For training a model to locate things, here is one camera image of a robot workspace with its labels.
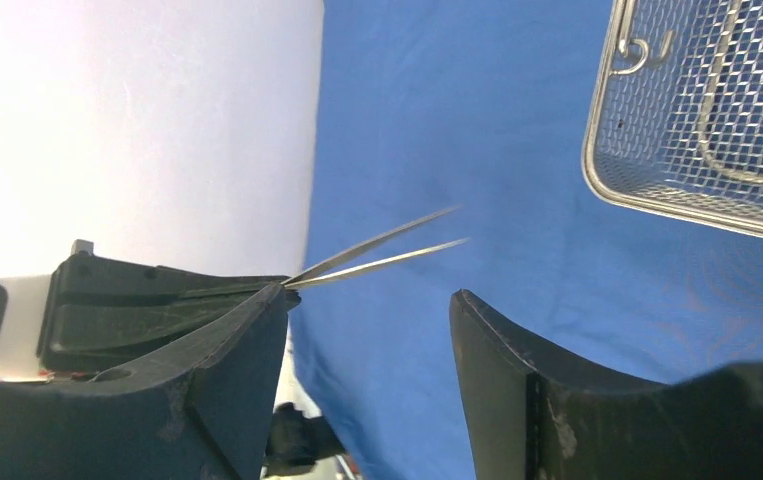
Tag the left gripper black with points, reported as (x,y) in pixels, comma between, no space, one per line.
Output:
(102,313)

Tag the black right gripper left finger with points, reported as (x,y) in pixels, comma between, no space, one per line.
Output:
(198,408)

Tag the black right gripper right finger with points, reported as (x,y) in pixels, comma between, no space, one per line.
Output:
(535,410)

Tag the blue surgical wrap cloth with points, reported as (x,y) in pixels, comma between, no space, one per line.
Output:
(482,106)

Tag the wire mesh steel tray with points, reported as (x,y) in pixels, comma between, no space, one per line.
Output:
(676,121)

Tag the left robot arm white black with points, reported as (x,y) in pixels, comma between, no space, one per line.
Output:
(295,443)

